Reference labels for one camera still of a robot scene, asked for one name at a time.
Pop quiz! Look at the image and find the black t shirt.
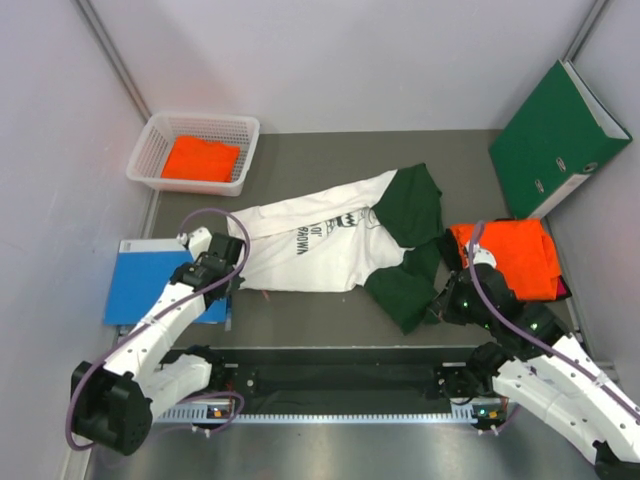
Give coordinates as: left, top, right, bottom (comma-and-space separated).
437, 225, 562, 302

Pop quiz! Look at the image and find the orange t shirt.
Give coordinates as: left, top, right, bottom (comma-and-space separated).
447, 219, 562, 301

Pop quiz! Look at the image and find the magenta t shirt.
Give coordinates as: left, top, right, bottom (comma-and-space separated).
555, 276, 572, 301

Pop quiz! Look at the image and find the white and green t shirt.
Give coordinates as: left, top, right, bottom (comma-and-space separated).
227, 163, 444, 334

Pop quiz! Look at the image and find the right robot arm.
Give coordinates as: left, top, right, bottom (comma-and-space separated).
433, 244, 639, 479

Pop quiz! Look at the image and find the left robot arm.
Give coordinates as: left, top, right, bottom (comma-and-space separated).
65, 227, 251, 456

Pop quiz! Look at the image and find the orange cloth in basket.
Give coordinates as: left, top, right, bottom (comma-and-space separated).
161, 136, 241, 183

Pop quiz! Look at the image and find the white plastic basket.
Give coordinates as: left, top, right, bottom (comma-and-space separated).
126, 111, 261, 197

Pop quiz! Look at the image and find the green lever arch binder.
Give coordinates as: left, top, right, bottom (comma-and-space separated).
489, 60, 633, 219

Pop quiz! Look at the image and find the aluminium mounting rail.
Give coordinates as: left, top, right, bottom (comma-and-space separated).
79, 357, 626, 426

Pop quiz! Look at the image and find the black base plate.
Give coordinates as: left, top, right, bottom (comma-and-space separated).
187, 346, 501, 415

